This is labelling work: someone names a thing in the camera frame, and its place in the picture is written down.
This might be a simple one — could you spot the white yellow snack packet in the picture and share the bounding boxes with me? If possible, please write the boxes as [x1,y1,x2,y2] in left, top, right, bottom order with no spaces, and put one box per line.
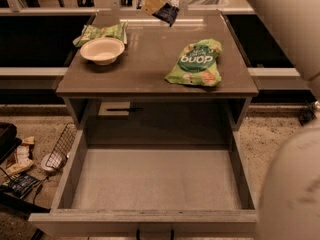
[5,136,35,176]

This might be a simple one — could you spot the large green snack bag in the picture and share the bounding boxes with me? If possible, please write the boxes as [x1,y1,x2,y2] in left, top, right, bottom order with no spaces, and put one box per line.
[165,39,222,87]

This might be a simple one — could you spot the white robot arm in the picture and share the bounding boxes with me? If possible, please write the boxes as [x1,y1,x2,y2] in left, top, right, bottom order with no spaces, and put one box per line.
[247,0,320,240]

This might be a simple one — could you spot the black wire basket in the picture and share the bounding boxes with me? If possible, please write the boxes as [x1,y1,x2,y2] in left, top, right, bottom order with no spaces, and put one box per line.
[49,123,77,168]

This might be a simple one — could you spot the small green snack bag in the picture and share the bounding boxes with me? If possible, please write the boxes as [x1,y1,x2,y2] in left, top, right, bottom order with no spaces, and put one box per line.
[73,22,128,47]

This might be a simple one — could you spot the dark blue rxbar wrapper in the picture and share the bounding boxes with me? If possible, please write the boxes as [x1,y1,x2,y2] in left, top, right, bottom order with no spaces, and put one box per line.
[136,0,179,26]

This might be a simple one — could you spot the open grey top drawer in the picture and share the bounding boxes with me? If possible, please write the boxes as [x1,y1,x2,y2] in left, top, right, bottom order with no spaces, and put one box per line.
[29,133,256,240]

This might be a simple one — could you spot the black basket at right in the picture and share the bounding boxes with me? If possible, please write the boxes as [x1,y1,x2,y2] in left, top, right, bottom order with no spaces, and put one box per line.
[298,102,317,125]

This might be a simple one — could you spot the black bin at left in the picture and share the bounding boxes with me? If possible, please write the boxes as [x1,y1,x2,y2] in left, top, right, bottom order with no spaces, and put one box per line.
[0,122,22,164]

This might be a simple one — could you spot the grey cabinet with counter top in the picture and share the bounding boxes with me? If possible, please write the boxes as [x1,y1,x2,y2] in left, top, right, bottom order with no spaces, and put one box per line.
[57,11,258,125]

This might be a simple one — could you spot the dark blue packet on floor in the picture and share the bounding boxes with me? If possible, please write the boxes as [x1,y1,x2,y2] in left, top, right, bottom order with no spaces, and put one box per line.
[0,173,40,199]

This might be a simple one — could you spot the white round disc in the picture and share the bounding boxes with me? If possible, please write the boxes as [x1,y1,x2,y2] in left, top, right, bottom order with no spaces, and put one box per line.
[41,153,63,172]

